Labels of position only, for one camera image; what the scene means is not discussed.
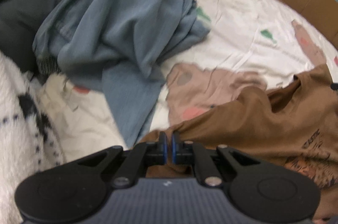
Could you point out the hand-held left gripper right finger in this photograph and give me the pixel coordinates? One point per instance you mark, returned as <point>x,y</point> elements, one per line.
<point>173,146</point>

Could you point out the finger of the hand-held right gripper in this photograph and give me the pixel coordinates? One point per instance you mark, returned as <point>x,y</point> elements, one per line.
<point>334,86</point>

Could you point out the white fuzzy patterned blanket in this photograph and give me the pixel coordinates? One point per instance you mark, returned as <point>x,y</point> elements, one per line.
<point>15,107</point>

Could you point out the cream bear print bedsheet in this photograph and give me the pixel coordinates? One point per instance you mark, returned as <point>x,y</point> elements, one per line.
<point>237,28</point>

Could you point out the blue-grey garment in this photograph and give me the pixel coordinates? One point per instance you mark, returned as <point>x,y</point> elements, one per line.
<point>126,23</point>

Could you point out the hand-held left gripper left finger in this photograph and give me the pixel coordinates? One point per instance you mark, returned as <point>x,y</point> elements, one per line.
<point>164,146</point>

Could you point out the brown printed t-shirt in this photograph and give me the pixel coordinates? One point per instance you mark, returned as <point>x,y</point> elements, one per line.
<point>250,121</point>

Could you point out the dark grey pillow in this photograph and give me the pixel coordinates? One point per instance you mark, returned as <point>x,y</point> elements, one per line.
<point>26,2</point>

